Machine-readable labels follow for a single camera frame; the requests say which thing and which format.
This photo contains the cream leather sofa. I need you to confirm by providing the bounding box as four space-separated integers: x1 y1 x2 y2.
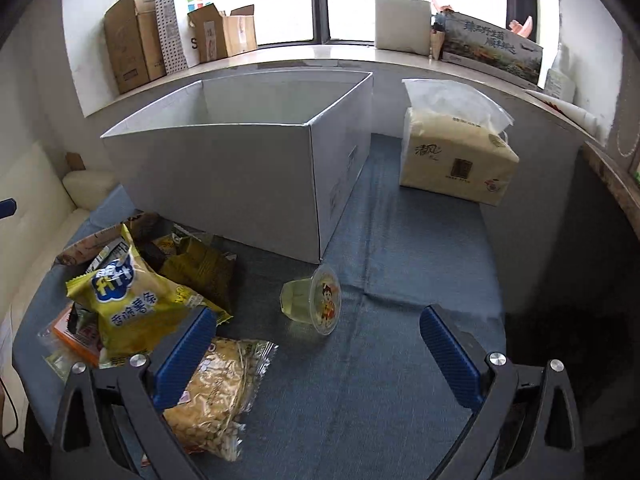
0 142 78 321

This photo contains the small open cardboard box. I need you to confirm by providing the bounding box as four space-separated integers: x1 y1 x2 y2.
187 3 259 63

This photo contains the blue cloth mat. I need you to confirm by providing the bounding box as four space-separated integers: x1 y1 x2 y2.
12 132 506 480

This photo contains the white tube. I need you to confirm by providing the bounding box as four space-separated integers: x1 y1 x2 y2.
525 89 598 136

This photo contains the large brown cardboard box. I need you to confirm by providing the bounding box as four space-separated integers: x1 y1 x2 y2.
103 0 151 95

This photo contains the light green snack packet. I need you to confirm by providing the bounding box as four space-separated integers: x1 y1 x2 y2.
42 350 77 382

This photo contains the dark window frame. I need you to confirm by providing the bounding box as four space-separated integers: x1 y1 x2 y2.
147 0 556 47

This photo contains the cream red-edged snack packet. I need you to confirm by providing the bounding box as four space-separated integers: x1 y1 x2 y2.
54 227 126 267

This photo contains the dark red snack packet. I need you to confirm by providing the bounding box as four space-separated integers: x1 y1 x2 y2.
122 210 162 241

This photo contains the clear peanut snack packet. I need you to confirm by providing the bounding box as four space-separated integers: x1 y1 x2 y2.
162 337 279 462

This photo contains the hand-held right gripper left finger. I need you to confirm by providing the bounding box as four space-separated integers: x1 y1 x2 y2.
50 306 218 480

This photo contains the plain white box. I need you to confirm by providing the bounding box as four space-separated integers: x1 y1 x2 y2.
375 0 432 56

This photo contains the dark olive snack packet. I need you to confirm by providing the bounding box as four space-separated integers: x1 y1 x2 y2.
160 235 238 313

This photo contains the grey cardboard box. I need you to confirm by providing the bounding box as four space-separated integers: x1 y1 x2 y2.
100 71 374 264

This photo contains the cream foam cushion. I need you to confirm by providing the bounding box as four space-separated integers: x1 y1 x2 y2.
62 170 118 211

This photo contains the white plastic bottle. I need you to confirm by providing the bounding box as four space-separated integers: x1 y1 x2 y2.
544 45 576 101

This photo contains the cream tissue pack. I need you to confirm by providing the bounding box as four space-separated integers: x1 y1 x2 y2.
399 78 520 207

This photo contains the brown stone side shelf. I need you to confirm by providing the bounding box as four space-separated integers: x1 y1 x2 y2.
582 142 640 241

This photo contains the tall brown cardboard box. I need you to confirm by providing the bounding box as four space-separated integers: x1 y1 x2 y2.
132 0 167 82

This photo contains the small brown kraft box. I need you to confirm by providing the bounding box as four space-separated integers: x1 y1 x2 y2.
430 12 447 61

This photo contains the long printed landscape box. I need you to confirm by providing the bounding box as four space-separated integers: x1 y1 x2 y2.
440 11 544 88

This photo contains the clear jelly cup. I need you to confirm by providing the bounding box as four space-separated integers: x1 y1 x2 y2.
280 263 342 337

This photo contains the white dotted paper bag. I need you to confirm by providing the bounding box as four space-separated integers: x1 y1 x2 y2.
153 0 224 75

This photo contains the orange striped snack packet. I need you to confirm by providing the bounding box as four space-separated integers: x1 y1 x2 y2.
37 302 103 368

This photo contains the yellow chip packet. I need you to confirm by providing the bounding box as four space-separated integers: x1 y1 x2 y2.
66 224 233 357

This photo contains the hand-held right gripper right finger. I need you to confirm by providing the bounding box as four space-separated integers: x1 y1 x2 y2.
419 304 586 480

